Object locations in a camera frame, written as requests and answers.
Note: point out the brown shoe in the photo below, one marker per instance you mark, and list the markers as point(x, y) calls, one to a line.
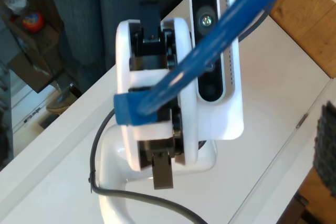
point(60, 107)

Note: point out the brown cardboard box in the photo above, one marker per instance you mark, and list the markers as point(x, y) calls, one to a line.
point(31, 58)

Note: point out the colourful toy ball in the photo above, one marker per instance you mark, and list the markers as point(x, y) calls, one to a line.
point(32, 22)

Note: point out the gripper camera bar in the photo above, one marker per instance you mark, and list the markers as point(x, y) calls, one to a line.
point(207, 90)

